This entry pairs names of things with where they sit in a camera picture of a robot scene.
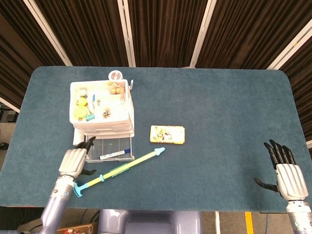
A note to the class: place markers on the brown cardboard box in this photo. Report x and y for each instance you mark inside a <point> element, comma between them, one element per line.
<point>78,229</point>

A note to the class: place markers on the dark brown pleated curtain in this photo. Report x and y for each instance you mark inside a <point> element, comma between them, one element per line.
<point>302,85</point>
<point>85,31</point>
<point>165,31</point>
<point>243,31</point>
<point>19,48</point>

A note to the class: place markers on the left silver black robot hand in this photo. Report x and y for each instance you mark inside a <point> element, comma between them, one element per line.
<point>72,162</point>

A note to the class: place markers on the clear drawer holding marker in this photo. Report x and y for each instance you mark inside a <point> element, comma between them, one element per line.
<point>109,143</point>

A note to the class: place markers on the white plastic drawer organizer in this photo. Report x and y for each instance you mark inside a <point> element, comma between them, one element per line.
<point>117,109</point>

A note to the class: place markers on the green blue water gun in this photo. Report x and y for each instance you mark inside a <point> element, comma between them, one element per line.
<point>126,167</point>

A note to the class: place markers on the grey robot torso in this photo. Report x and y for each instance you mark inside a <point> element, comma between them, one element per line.
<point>151,223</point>

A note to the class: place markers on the yellow rubber duck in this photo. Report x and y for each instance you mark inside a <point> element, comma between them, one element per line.
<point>81,111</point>

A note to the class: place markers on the brown plush bear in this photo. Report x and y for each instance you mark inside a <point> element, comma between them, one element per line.
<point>116,89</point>

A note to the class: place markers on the white blue marker pen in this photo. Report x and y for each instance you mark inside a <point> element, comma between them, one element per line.
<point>112,154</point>

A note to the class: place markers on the clear drawer holding white tube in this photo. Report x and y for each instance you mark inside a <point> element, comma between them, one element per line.
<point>104,125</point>

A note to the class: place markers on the small brown metal pieces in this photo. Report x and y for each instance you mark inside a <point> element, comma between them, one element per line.
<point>106,113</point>

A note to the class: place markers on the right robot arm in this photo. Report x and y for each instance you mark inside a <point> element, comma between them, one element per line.
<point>298,217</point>

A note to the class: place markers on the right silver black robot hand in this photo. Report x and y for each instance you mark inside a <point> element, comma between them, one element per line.
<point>291,180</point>

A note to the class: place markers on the clear drawer holding bottles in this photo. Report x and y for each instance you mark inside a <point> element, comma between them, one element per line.
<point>107,130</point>

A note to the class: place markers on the blue table cloth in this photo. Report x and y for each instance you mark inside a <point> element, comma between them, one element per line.
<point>219,109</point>

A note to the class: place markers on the white partition post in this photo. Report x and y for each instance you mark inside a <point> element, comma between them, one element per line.
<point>202,34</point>
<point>290,48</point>
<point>9,104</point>
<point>48,34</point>
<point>126,34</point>

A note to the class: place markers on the teal small block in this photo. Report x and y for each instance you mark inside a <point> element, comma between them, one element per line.
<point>89,117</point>

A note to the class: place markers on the yellow food box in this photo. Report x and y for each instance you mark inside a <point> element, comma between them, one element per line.
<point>167,134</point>

